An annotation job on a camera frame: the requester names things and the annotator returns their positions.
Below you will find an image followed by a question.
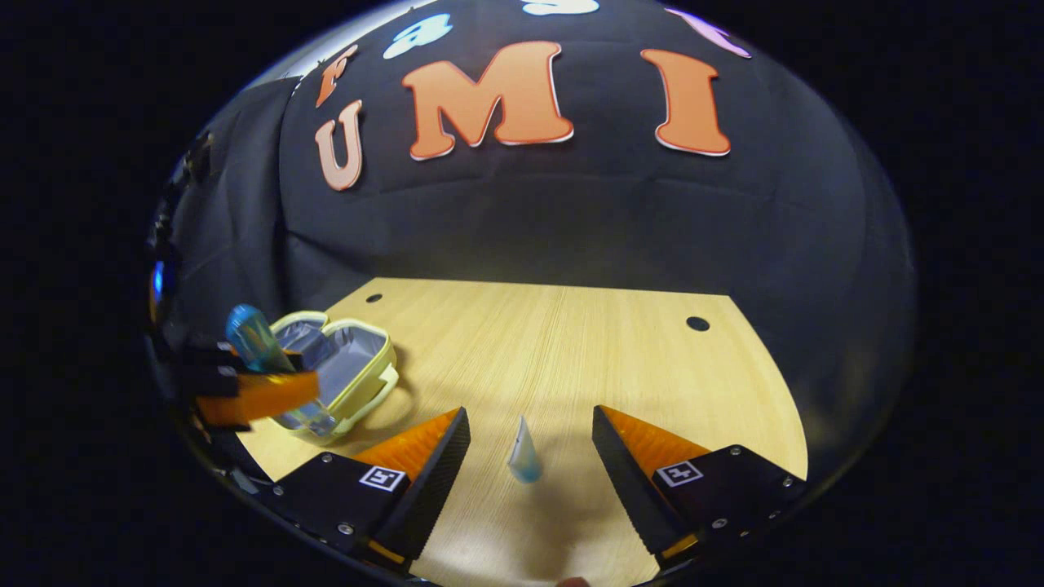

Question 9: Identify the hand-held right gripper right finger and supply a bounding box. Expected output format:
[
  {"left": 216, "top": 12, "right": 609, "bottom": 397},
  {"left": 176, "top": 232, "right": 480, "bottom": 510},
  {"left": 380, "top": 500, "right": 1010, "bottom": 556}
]
[{"left": 592, "top": 405, "right": 808, "bottom": 565}]

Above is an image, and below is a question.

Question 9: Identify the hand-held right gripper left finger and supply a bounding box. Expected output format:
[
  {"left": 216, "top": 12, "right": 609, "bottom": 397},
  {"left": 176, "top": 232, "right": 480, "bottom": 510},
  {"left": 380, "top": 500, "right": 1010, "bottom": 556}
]
[{"left": 269, "top": 407, "right": 471, "bottom": 573}]

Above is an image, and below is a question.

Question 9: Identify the clear bottle with blue cap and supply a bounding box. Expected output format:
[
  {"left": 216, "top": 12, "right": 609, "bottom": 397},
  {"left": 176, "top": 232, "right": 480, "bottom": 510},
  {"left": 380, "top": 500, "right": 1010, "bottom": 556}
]
[{"left": 226, "top": 304, "right": 337, "bottom": 438}]

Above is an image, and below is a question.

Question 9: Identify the white and blue tube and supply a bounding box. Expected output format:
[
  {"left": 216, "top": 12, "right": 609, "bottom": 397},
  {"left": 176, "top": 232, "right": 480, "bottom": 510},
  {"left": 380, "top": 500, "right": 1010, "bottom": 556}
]
[{"left": 507, "top": 414, "right": 543, "bottom": 484}]

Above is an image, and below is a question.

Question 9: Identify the pale yellow suitcase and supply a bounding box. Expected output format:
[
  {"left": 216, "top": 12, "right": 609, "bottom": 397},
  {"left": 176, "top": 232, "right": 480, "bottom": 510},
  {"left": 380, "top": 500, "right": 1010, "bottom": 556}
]
[{"left": 269, "top": 310, "right": 400, "bottom": 445}]

